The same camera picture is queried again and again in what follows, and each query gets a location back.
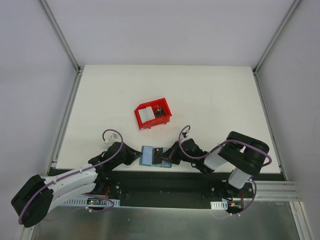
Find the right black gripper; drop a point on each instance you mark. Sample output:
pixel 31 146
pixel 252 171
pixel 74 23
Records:
pixel 173 155

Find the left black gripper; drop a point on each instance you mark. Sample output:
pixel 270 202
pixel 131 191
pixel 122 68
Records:
pixel 129 157

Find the blue leather card holder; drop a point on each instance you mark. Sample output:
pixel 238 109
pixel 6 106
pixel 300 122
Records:
pixel 146 158

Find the red plastic bin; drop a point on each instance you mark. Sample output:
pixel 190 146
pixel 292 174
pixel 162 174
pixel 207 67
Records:
pixel 162 102

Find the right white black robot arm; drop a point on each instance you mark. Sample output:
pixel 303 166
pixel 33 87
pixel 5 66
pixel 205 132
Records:
pixel 248 156

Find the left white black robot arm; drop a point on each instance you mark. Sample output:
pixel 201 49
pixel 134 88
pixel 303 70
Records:
pixel 41 194

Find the black card lying in bin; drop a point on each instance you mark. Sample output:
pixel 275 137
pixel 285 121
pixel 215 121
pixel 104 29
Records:
pixel 159 112

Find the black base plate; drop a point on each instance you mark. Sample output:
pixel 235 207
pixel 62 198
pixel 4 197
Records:
pixel 158 189

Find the left white cable duct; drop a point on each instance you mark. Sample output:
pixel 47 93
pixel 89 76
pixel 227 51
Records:
pixel 85 201

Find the white cable duct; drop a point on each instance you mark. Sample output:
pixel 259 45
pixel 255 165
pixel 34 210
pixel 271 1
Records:
pixel 85 201
pixel 219 205

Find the right white cable duct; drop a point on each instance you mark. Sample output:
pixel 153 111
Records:
pixel 219 205

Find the left aluminium frame post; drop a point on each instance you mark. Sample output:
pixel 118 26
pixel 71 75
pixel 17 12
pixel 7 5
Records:
pixel 59 34

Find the aluminium frame post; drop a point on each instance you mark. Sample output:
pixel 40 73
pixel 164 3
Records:
pixel 59 34
pixel 277 34

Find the right aluminium frame post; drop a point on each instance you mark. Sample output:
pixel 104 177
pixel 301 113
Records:
pixel 277 34

